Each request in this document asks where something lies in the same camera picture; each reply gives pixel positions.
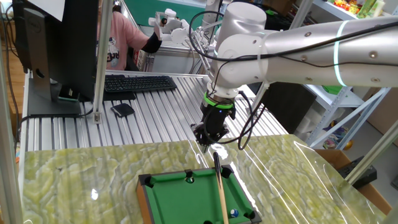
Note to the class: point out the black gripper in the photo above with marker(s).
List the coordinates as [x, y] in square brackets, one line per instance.
[216, 123]

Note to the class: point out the black sleeved forearm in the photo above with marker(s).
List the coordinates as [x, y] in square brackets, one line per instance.
[152, 43]

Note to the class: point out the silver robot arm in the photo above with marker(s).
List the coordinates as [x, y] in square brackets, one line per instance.
[311, 59]

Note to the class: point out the green six pool ball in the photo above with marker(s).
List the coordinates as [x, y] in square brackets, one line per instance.
[190, 180]

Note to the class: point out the mini pool table green felt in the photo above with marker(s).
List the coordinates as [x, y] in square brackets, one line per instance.
[192, 202]

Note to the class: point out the blue ten pool ball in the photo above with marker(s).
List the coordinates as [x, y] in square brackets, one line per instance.
[234, 213]

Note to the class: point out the dark panel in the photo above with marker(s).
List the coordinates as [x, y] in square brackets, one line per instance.
[289, 109]

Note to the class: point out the black keyboard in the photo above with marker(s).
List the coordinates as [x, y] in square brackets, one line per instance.
[140, 83]

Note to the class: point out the black computer mouse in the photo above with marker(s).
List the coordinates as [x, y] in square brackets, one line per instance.
[122, 109]

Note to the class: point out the white handheld device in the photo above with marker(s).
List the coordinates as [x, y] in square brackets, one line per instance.
[171, 26]

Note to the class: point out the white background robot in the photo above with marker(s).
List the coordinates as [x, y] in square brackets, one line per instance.
[211, 15]

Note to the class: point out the open cardboard box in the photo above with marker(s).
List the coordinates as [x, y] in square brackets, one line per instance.
[332, 158]

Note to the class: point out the colourful toys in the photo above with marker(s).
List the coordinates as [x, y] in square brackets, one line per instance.
[335, 137]

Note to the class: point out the white metal shelving rack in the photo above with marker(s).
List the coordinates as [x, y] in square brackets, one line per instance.
[332, 102]

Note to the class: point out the person in pink shirt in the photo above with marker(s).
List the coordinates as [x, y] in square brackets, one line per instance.
[119, 40]

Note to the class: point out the green marble pattern mat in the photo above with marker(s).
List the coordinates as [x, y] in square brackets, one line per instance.
[77, 180]

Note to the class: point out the green board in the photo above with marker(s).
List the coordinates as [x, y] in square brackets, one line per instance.
[143, 11]

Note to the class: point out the black phone green case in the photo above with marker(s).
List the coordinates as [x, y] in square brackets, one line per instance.
[68, 93]

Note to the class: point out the black device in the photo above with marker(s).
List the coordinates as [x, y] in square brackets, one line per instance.
[363, 175]

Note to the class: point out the black computer monitor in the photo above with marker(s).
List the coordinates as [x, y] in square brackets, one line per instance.
[77, 46]

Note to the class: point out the brown cardboard carton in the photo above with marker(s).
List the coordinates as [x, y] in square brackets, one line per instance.
[385, 115]

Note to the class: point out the colourful packages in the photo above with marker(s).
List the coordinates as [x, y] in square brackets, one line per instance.
[367, 7]

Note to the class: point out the white paper sheet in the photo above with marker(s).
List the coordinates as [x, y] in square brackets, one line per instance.
[48, 7]

